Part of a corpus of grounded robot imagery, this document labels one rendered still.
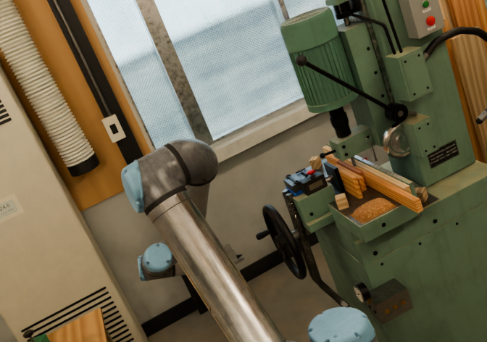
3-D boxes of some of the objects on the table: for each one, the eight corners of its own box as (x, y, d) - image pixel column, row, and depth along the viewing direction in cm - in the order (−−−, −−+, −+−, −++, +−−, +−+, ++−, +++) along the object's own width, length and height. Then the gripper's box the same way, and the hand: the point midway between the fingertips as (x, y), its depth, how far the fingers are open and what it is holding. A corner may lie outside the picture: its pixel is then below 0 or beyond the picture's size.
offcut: (348, 202, 188) (344, 192, 186) (349, 207, 184) (346, 197, 183) (338, 205, 188) (334, 195, 187) (339, 210, 185) (335, 201, 183)
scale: (331, 146, 223) (331, 146, 223) (334, 145, 223) (334, 144, 223) (400, 179, 176) (400, 179, 176) (404, 177, 177) (404, 177, 177)
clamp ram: (316, 191, 202) (308, 170, 199) (334, 182, 204) (326, 161, 201) (327, 199, 194) (319, 177, 191) (345, 190, 195) (338, 167, 192)
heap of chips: (349, 214, 179) (346, 207, 178) (383, 198, 181) (380, 190, 181) (362, 224, 171) (359, 216, 171) (396, 206, 174) (394, 198, 173)
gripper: (188, 254, 195) (246, 245, 201) (182, 243, 205) (238, 235, 211) (189, 277, 197) (247, 267, 203) (183, 264, 207) (238, 256, 213)
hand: (239, 259), depth 207 cm, fingers open, 3 cm apart
